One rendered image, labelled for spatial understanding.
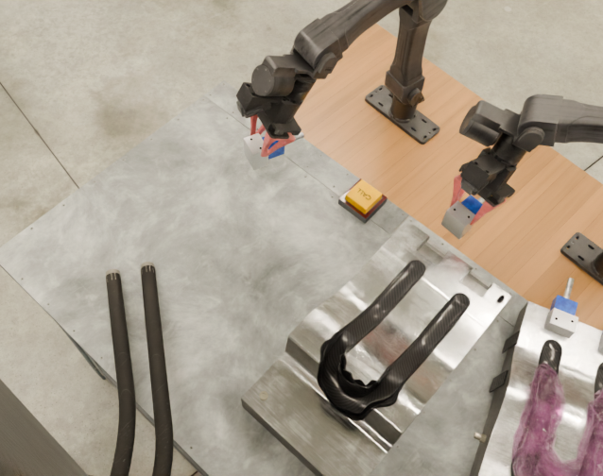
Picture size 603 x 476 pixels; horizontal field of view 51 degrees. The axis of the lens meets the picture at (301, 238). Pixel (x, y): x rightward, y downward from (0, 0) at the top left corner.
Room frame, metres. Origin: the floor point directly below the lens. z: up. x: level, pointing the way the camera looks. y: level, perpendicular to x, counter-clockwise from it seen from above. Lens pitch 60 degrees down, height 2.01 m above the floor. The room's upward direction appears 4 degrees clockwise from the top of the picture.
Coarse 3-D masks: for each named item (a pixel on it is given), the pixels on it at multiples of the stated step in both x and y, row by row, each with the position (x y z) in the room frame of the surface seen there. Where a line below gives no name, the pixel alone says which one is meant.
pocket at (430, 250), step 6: (426, 240) 0.67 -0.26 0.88; (420, 246) 0.66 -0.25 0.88; (426, 246) 0.67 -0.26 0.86; (432, 246) 0.66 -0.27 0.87; (438, 246) 0.66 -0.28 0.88; (426, 252) 0.65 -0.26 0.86; (432, 252) 0.65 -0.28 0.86; (438, 252) 0.65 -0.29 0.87; (444, 252) 0.65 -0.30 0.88; (432, 258) 0.64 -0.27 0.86; (438, 258) 0.64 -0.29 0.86
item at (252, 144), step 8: (256, 136) 0.85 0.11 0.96; (296, 136) 0.88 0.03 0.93; (248, 144) 0.83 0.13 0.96; (256, 144) 0.83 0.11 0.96; (272, 144) 0.84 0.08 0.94; (248, 152) 0.83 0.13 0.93; (256, 152) 0.81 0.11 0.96; (280, 152) 0.84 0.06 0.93; (248, 160) 0.83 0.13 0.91; (256, 160) 0.81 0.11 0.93; (264, 160) 0.82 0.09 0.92; (256, 168) 0.81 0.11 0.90
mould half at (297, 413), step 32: (384, 256) 0.62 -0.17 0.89; (416, 256) 0.63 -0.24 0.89; (448, 256) 0.63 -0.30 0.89; (352, 288) 0.55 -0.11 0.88; (384, 288) 0.55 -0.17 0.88; (416, 288) 0.56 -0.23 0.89; (448, 288) 0.56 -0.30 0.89; (320, 320) 0.45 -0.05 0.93; (384, 320) 0.48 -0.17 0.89; (416, 320) 0.49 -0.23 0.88; (480, 320) 0.50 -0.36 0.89; (288, 352) 0.41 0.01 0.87; (352, 352) 0.40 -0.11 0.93; (384, 352) 0.41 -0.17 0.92; (448, 352) 0.43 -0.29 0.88; (256, 384) 0.35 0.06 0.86; (288, 384) 0.35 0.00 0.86; (416, 384) 0.35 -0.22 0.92; (256, 416) 0.30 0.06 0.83; (288, 416) 0.29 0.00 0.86; (320, 416) 0.30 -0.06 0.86; (384, 416) 0.29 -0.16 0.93; (288, 448) 0.25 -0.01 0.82; (320, 448) 0.24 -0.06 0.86; (352, 448) 0.25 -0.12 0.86; (384, 448) 0.25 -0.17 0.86
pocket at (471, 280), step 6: (468, 276) 0.60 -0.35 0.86; (474, 276) 0.60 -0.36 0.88; (462, 282) 0.59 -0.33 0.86; (468, 282) 0.59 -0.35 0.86; (474, 282) 0.59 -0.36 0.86; (480, 282) 0.59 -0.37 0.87; (486, 282) 0.59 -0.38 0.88; (474, 288) 0.58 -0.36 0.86; (480, 288) 0.58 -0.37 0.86; (486, 288) 0.58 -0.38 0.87; (480, 294) 0.57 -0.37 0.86
